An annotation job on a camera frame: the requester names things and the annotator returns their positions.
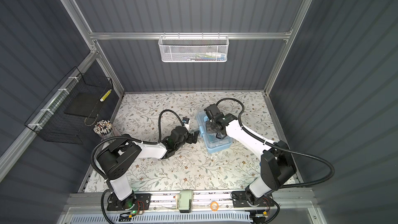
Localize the blue plastic tool box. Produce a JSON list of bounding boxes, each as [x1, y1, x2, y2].
[[196, 111, 234, 153]]

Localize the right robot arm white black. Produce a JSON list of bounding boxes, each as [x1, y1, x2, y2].
[[204, 104, 296, 204]]

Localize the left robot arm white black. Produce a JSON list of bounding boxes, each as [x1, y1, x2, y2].
[[91, 126, 200, 201]]

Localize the cup of pencils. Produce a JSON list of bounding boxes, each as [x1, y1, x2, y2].
[[93, 120, 114, 139]]

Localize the yellow highlighter in basket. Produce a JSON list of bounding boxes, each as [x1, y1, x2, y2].
[[100, 89, 112, 102]]

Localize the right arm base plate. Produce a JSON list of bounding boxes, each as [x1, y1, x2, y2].
[[230, 190, 275, 208]]

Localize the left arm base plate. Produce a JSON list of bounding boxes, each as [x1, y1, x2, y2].
[[106, 193, 151, 212]]

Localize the white mesh wall basket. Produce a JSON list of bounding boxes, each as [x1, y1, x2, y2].
[[158, 37, 230, 63]]

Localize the white slotted cable duct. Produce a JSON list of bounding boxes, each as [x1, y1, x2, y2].
[[69, 211, 252, 224]]

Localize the black wire wall basket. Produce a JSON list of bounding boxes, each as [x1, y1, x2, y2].
[[25, 67, 114, 145]]

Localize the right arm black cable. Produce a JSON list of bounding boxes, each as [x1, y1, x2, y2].
[[214, 97, 335, 224]]

